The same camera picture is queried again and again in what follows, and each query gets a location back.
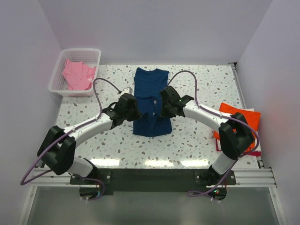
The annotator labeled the aluminium frame rail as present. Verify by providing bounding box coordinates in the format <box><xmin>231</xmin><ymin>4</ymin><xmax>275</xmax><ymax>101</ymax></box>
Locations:
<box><xmin>231</xmin><ymin>63</ymin><xmax>278</xmax><ymax>188</ymax></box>

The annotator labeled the white folded t-shirt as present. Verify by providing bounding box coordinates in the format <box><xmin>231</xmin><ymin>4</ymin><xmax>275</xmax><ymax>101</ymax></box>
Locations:
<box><xmin>214</xmin><ymin>107</ymin><xmax>261</xmax><ymax>153</ymax></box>

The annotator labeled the orange folded t-shirt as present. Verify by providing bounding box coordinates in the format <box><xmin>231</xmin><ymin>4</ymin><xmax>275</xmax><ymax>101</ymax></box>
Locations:
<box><xmin>212</xmin><ymin>102</ymin><xmax>261</xmax><ymax>141</ymax></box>

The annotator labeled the navy blue printed t-shirt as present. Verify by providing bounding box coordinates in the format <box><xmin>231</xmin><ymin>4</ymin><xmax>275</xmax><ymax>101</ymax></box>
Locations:
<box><xmin>133</xmin><ymin>67</ymin><xmax>172</xmax><ymax>137</ymax></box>

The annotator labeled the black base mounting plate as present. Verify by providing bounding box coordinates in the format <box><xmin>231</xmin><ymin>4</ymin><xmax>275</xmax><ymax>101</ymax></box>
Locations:
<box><xmin>70</xmin><ymin>168</ymin><xmax>237</xmax><ymax>200</ymax></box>

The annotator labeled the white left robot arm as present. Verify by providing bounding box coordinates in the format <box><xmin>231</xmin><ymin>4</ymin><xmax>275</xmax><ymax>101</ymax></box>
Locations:
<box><xmin>37</xmin><ymin>93</ymin><xmax>141</xmax><ymax>184</ymax></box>

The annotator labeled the white plastic basket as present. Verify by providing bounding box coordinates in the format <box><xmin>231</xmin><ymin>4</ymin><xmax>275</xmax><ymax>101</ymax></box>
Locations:
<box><xmin>48</xmin><ymin>48</ymin><xmax>101</xmax><ymax>97</ymax></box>

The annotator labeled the pink t-shirt in basket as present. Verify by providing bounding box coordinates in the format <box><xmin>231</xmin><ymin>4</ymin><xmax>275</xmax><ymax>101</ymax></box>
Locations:
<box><xmin>62</xmin><ymin>59</ymin><xmax>96</xmax><ymax>90</ymax></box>

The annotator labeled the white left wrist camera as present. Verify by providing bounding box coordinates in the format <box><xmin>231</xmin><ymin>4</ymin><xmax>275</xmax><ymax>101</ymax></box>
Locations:
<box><xmin>120</xmin><ymin>87</ymin><xmax>133</xmax><ymax>95</ymax></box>

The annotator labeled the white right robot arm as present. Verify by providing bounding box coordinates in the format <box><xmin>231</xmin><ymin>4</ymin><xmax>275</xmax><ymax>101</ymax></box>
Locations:
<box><xmin>160</xmin><ymin>86</ymin><xmax>255</xmax><ymax>184</ymax></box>

